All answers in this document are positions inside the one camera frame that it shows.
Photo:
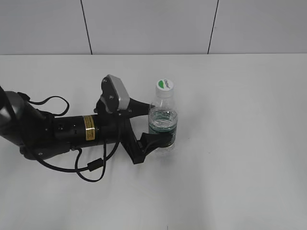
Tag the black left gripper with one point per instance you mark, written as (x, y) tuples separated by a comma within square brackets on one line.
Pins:
[(116, 127)]

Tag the clear cestbon water bottle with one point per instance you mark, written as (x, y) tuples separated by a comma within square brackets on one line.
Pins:
[(163, 118)]

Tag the white green bottle cap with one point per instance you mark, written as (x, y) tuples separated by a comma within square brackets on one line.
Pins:
[(164, 88)]

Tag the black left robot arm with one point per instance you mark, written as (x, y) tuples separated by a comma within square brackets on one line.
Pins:
[(44, 134)]

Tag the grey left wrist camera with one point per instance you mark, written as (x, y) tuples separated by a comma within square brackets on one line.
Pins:
[(114, 94)]

